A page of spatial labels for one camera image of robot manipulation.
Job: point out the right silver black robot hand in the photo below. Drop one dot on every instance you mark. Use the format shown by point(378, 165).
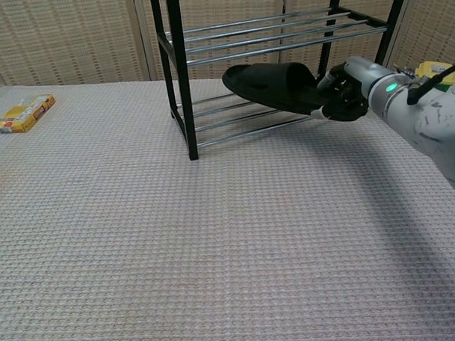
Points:
point(353, 80)

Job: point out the black slide sandal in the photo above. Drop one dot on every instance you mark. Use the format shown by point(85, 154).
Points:
point(269, 86)

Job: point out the black metal shoe rack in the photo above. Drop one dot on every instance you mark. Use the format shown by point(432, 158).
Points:
point(182, 86)

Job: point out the green jar with yellow lid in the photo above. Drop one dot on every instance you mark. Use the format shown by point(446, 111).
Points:
point(431, 71)

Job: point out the beige woven tablecloth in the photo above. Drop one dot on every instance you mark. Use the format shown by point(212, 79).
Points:
point(177, 236)

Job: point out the beige woven folding screen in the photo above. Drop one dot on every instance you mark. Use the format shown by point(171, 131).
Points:
point(66, 41)

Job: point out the yellow cardboard box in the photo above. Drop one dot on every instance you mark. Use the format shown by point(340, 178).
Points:
point(23, 114)

